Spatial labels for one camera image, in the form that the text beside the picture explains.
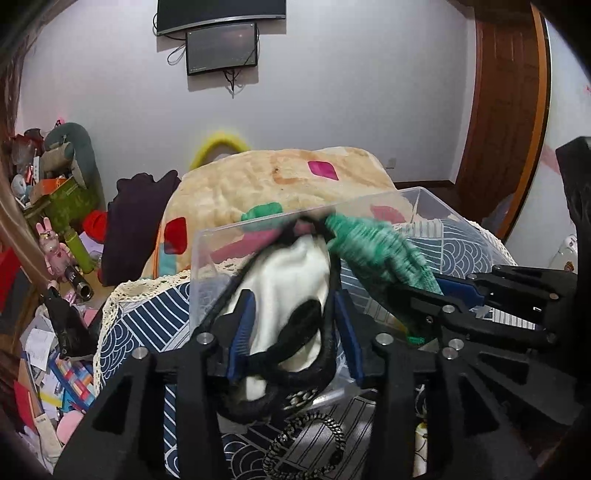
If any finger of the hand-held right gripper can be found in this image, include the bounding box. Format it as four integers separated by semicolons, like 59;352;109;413
387;284;585;428
433;265;579;326

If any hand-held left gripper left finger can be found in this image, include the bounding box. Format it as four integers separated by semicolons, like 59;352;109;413
53;288;257;480

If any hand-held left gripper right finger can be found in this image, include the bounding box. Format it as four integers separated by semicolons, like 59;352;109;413
332;292;542;480

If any clear plastic storage box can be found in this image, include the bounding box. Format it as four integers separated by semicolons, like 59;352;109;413
188;186;468;409

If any white cloth with black trim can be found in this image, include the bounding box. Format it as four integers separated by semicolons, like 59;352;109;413
216;232;343;418

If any green knitted cloth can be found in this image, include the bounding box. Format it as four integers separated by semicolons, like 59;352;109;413
324;213;445;347

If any brown wooden door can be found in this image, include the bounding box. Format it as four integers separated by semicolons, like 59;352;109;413
455;4;553;241

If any blue patterned lace-edged cover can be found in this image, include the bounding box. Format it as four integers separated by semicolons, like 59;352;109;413
92;216;519;480

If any black and white braided band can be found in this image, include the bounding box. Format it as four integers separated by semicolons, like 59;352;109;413
262;412;348;480

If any beige blanket with coloured patches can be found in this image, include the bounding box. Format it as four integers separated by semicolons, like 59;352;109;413
141;147;417;283

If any dark maroon garment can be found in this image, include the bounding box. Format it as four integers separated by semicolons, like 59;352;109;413
99;169;182;288

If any black flashlight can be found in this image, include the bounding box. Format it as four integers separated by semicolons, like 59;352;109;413
64;265;94;299

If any black bag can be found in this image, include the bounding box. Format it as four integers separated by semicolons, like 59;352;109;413
43;290;103;360

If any red cloth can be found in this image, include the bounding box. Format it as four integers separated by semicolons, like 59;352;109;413
82;210;110;241

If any yellow fuzzy hoop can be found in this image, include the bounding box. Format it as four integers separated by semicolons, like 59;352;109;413
189;130;251;170

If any pile of papers and books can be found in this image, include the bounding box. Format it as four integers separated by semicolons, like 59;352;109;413
17;318;99;455

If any pink bunny toy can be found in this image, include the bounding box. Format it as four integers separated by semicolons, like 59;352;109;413
36;218;73;278

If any black monitor cable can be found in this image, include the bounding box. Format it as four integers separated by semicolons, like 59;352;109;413
223;68;246;99

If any small black wall monitor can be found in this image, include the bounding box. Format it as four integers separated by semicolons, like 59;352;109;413
185;21;259;77

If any black wall television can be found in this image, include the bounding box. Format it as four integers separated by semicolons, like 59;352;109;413
154;0;287;37

